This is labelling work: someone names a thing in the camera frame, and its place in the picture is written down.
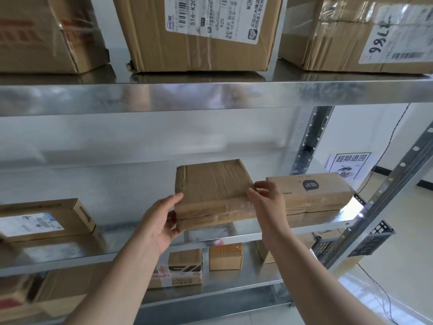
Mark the person's right hand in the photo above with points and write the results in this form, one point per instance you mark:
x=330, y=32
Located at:
x=275, y=220

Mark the person's left hand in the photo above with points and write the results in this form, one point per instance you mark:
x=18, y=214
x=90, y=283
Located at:
x=157, y=226

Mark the boxes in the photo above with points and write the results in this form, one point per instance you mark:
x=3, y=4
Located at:
x=311, y=192

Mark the brown parcel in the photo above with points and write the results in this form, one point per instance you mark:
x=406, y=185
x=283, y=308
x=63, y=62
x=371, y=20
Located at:
x=213, y=186

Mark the slim box with blue-edged label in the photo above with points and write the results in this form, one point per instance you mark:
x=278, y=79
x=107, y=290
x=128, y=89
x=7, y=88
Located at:
x=67, y=206

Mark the black plastic crate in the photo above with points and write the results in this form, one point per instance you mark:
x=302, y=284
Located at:
x=372, y=236

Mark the metal shelving rack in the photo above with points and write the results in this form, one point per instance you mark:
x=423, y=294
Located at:
x=203, y=94

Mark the tape-wrapped cubic cardboard box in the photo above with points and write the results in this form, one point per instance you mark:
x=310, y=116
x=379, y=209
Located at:
x=152, y=47

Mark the cardboard box with handwritten label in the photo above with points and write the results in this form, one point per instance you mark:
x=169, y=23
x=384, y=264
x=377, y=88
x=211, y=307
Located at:
x=331, y=43

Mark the long box red print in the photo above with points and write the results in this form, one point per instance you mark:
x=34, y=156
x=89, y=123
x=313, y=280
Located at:
x=40, y=47

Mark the person's left forearm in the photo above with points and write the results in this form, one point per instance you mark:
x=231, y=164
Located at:
x=115, y=287

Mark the person's right forearm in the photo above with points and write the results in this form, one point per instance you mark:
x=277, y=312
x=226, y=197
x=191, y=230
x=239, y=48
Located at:
x=321, y=287

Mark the white printed notice sheet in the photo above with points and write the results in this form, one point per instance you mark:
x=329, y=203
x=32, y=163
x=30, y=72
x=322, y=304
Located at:
x=348, y=165

